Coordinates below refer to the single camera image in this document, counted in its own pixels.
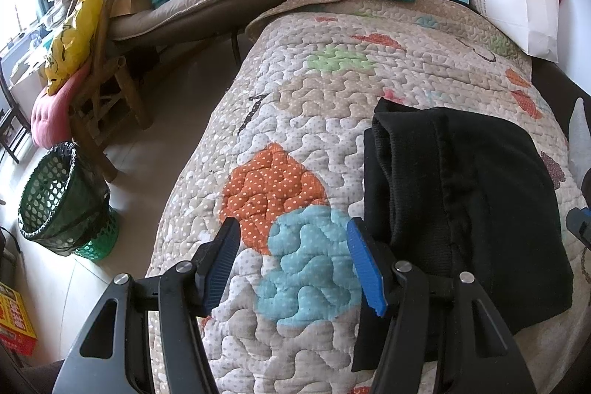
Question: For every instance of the green mesh waste basket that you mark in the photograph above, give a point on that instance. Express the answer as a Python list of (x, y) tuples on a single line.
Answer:
[(65, 206)]

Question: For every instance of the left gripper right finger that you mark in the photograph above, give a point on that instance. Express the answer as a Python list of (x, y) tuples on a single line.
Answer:
[(477, 352)]

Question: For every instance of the yellow plush toy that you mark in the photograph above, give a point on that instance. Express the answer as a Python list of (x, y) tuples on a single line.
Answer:
[(70, 46)]

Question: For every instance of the black pants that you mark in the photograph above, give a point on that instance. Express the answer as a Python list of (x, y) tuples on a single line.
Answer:
[(453, 191)]

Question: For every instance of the wooden chair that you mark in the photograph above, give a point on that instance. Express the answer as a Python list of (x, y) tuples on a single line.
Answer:
[(106, 98)]

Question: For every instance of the pink cushion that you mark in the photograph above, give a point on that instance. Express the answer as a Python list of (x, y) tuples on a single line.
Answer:
[(50, 123)]

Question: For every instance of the beige lounge cushion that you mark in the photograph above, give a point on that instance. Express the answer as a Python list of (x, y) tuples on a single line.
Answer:
[(194, 6)]

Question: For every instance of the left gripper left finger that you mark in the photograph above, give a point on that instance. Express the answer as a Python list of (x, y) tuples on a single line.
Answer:
[(111, 353)]

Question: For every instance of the patterned quilted bedspread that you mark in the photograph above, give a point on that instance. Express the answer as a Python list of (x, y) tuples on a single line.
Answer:
[(283, 154)]

